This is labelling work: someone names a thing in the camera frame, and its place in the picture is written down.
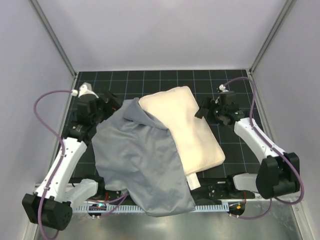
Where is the cream white pillow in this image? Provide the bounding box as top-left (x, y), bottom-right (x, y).
top-left (139, 86), bottom-right (226, 176)

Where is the grey fabric pillowcase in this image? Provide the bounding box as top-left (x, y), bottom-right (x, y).
top-left (91, 98), bottom-right (196, 217)

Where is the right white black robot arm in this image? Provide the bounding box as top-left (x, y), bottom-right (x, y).
top-left (195, 91), bottom-right (301, 199)

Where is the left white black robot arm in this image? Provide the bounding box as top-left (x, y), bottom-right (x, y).
top-left (22, 90), bottom-right (123, 231)

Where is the white pillow label tag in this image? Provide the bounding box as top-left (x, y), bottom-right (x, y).
top-left (186, 173), bottom-right (201, 191)

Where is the black gridded cutting mat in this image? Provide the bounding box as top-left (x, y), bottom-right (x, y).
top-left (62, 69), bottom-right (272, 179)

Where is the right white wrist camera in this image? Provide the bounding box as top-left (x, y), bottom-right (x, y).
top-left (218, 84), bottom-right (237, 106)

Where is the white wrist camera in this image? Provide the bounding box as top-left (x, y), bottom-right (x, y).
top-left (218, 84), bottom-right (237, 106)
top-left (77, 82), bottom-right (99, 99)

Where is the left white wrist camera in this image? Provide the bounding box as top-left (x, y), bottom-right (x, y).
top-left (77, 82), bottom-right (99, 99)

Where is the left aluminium frame post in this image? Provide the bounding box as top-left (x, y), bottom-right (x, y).
top-left (29, 0), bottom-right (77, 79)

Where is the aluminium frame post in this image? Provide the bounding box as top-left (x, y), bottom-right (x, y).
top-left (247, 0), bottom-right (296, 76)
top-left (29, 0), bottom-right (77, 79)

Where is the slotted grey cable duct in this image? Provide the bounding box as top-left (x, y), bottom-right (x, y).
top-left (73, 202), bottom-right (229, 214)

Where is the right aluminium frame post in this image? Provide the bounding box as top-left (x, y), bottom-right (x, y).
top-left (247, 0), bottom-right (296, 76)

